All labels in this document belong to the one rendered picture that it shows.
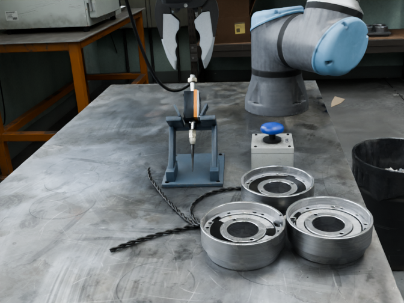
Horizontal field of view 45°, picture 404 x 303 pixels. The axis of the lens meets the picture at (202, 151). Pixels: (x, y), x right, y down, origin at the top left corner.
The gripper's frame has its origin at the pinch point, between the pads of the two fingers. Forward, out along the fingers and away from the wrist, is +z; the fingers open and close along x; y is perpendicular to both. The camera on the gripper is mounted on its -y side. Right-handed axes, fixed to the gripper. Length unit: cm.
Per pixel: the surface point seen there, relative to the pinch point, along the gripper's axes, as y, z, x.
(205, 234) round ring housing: -29.4, 14.6, -3.5
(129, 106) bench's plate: 38.3, 18.4, 19.6
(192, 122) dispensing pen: -2.5, 9.6, 0.0
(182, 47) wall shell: 382, 63, 42
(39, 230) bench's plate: -21.3, 18.7, 20.7
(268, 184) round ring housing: -13.4, 16.0, -11.9
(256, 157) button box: -3.6, 15.8, -10.6
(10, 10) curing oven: 191, 6, 115
